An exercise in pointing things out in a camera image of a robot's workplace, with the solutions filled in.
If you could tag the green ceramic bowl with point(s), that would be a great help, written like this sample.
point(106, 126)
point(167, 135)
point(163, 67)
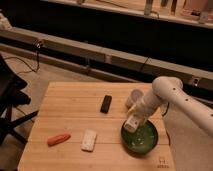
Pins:
point(142, 141)

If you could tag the white rectangular sponge block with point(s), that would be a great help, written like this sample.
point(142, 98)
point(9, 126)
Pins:
point(88, 141)

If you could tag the black rectangular block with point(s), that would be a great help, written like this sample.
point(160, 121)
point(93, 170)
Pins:
point(106, 104)

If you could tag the black office chair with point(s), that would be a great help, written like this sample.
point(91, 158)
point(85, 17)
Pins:
point(11, 95)

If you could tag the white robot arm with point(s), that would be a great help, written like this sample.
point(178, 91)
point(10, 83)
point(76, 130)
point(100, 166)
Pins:
point(168, 89)

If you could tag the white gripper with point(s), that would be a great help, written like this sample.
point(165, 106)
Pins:
point(139, 113)

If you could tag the orange carrot toy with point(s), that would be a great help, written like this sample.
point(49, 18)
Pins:
point(58, 139)

